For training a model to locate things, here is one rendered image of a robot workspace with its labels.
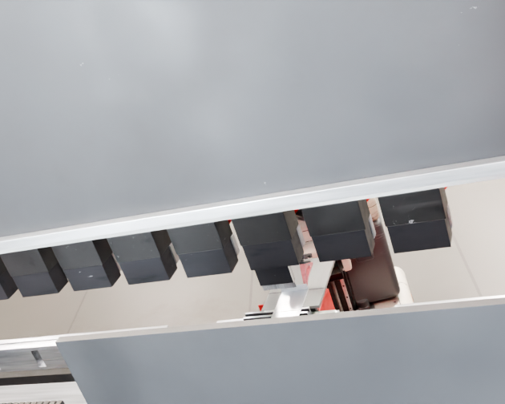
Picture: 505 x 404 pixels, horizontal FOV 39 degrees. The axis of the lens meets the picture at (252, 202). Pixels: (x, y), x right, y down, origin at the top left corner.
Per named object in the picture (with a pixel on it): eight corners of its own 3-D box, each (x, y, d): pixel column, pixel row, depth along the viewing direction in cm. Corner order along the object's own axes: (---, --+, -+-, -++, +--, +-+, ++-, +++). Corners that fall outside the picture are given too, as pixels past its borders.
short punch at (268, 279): (296, 284, 202) (287, 256, 198) (295, 288, 200) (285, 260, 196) (264, 288, 206) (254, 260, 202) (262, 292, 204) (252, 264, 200)
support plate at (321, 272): (336, 257, 226) (335, 255, 226) (320, 308, 204) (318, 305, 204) (283, 264, 233) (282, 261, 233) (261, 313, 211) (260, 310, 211)
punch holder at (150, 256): (181, 264, 215) (162, 216, 208) (171, 280, 208) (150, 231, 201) (139, 268, 220) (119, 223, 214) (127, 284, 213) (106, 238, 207)
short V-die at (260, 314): (312, 314, 206) (309, 306, 205) (309, 321, 204) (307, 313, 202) (248, 320, 214) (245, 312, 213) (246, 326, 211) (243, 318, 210)
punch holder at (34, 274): (73, 277, 230) (51, 234, 224) (59, 292, 223) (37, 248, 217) (35, 282, 236) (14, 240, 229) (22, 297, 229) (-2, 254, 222)
